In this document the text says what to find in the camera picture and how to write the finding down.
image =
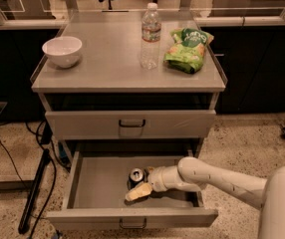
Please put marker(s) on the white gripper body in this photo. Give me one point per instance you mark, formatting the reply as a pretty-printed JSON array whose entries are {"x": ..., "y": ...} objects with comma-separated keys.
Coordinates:
[{"x": 156, "y": 177}]

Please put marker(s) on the blue pepsi can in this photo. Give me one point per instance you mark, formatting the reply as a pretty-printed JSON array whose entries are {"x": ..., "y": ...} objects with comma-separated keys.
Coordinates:
[{"x": 136, "y": 176}]

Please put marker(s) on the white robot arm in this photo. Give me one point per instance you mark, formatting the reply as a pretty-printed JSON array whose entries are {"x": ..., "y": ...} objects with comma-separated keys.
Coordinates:
[{"x": 264, "y": 194}]

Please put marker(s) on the open grey middle drawer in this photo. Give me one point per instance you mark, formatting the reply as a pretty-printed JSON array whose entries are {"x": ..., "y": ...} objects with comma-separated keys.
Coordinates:
[{"x": 95, "y": 197}]

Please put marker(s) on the closed grey top drawer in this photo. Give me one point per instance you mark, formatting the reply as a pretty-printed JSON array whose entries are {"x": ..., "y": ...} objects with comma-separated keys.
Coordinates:
[{"x": 130, "y": 124}]

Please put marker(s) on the grey metal drawer cabinet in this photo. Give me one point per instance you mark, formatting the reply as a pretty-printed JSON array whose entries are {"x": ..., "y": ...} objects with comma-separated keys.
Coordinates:
[{"x": 109, "y": 77}]

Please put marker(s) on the black power strip bar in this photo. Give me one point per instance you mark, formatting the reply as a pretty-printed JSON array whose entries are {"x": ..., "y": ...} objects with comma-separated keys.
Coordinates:
[{"x": 24, "y": 222}]

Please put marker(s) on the green snack chip bag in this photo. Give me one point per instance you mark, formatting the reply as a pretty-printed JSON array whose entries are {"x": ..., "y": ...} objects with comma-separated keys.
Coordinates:
[{"x": 187, "y": 52}]

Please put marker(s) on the clear plastic water bottle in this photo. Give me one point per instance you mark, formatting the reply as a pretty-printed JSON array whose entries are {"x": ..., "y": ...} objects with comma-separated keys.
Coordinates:
[{"x": 151, "y": 30}]

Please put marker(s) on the white ceramic bowl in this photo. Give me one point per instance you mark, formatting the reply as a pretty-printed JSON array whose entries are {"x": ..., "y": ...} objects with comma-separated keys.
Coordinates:
[{"x": 64, "y": 51}]

